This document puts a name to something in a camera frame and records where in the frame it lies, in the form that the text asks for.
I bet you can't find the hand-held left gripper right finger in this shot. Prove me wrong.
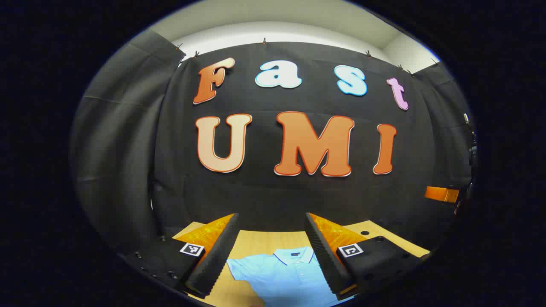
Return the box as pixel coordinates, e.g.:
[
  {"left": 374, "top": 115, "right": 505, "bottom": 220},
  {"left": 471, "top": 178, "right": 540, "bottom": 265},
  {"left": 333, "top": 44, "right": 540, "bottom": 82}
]
[{"left": 305, "top": 212, "right": 429, "bottom": 300}]

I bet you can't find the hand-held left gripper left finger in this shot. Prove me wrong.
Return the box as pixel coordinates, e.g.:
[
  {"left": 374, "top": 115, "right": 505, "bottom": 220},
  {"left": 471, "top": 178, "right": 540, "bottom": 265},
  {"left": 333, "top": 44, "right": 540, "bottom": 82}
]
[{"left": 122, "top": 213, "right": 240, "bottom": 299}]

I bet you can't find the light blue T-shirt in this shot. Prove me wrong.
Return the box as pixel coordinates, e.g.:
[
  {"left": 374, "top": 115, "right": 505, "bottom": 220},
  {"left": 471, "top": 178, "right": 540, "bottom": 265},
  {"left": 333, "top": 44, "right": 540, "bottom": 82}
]
[{"left": 226, "top": 246, "right": 354, "bottom": 307}]

